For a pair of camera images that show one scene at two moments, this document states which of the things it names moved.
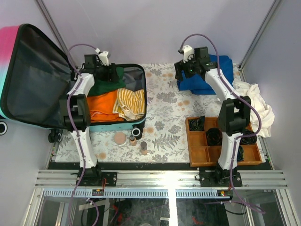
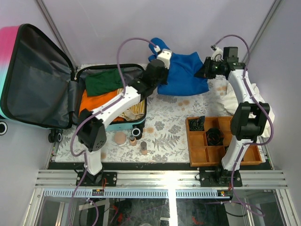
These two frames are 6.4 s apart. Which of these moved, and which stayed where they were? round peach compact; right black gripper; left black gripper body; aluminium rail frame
Moved: right black gripper; left black gripper body
Stayed: aluminium rail frame; round peach compact
